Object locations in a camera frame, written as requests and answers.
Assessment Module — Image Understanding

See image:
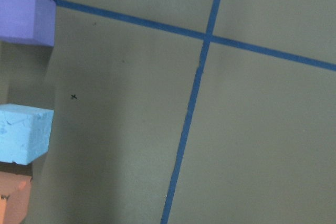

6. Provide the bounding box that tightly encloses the purple foam block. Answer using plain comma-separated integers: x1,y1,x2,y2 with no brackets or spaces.
1,0,56,47

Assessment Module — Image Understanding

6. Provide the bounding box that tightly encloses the light blue foam block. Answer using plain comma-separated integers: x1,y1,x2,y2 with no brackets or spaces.
1,103,54,165

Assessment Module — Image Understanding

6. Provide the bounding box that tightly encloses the orange foam block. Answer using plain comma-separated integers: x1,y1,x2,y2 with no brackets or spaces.
1,172,32,224

